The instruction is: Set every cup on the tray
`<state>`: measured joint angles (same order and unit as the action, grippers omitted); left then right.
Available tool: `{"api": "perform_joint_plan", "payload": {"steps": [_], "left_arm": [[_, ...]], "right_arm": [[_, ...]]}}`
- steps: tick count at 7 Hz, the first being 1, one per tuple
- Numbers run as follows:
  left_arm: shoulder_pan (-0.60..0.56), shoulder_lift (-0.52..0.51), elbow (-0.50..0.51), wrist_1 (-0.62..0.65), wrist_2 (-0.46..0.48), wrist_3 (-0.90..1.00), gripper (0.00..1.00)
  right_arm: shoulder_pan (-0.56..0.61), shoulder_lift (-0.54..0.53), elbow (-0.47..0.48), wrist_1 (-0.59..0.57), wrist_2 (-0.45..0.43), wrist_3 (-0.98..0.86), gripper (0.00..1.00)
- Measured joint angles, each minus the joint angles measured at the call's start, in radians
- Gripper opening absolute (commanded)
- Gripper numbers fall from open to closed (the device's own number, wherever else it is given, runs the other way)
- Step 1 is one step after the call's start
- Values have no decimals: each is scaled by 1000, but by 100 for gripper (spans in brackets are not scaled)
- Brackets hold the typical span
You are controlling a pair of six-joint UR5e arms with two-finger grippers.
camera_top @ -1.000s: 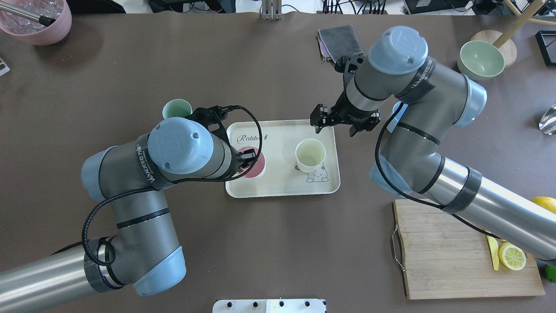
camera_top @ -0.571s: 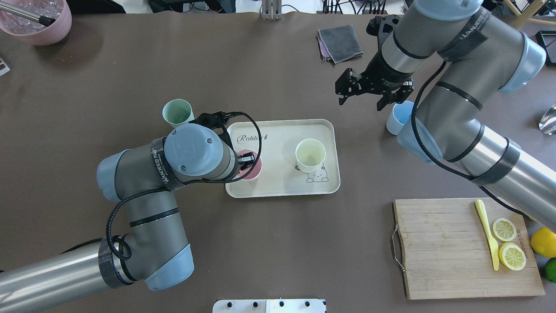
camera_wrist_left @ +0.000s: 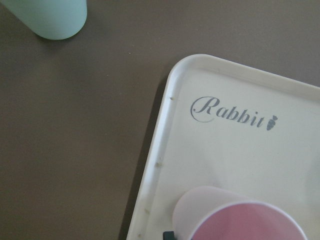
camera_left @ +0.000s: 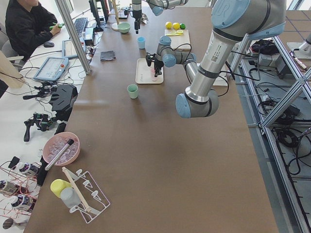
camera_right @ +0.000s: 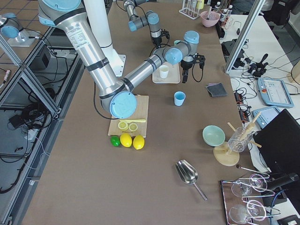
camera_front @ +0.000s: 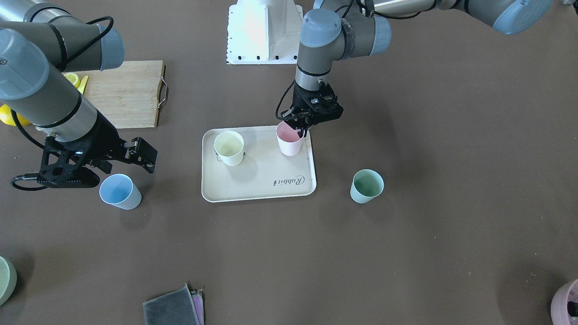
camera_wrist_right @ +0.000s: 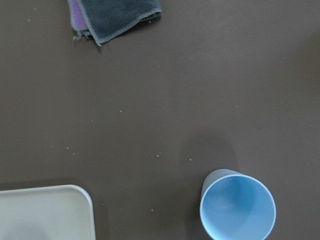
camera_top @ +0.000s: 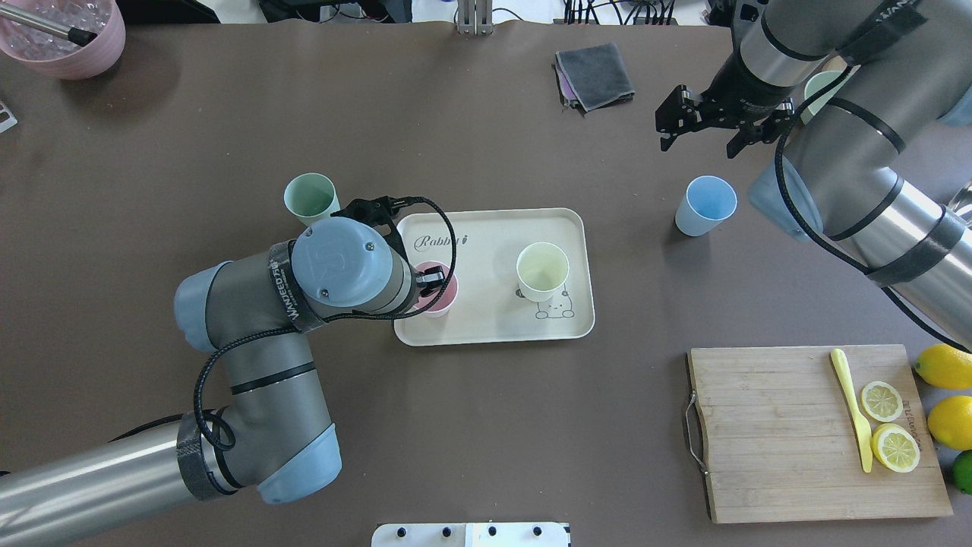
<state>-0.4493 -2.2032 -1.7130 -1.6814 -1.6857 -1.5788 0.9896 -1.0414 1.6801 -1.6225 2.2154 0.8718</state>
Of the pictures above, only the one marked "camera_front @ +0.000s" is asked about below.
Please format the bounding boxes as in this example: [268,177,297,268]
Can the wooden cutting board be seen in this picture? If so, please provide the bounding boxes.
[76,61,167,129]

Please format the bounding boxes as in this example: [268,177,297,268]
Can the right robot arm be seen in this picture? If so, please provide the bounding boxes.
[0,0,158,191]

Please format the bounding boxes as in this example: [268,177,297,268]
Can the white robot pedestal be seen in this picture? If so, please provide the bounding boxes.
[226,0,303,65]

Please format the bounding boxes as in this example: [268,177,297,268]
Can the green bowl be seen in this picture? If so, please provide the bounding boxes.
[0,256,17,305]

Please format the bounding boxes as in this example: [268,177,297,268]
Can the purple cloth under grey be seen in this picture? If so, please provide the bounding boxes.
[190,289,205,325]

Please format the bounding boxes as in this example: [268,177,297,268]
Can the whole yellow lemon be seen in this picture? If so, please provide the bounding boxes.
[0,104,31,127]

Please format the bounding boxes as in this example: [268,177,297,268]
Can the yellow plastic knife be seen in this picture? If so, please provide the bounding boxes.
[78,75,89,94]

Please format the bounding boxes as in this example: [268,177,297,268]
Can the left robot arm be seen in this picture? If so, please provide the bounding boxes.
[275,0,552,138]

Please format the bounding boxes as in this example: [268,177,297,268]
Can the cream rabbit tray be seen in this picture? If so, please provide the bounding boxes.
[201,125,317,202]

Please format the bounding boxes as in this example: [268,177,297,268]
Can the green cup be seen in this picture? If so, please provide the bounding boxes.
[350,169,385,204]

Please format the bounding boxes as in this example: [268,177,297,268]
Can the blue cup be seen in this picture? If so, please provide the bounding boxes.
[99,174,142,210]

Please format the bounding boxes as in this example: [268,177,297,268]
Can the pink cup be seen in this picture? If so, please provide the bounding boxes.
[276,121,302,157]

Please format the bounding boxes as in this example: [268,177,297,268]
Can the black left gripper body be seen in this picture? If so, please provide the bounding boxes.
[284,81,344,127]

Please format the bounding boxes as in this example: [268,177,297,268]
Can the grey folded cloth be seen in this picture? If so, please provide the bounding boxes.
[143,285,197,325]

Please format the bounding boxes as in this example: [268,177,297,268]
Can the cream yellow cup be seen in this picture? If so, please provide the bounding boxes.
[214,131,244,167]

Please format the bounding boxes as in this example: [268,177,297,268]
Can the pink bowl with ice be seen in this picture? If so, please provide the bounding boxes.
[550,280,578,325]

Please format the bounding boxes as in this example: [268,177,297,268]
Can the lemon half slice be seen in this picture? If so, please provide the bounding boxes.
[63,72,81,89]

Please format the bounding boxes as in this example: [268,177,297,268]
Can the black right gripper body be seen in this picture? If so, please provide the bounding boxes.
[36,112,127,188]

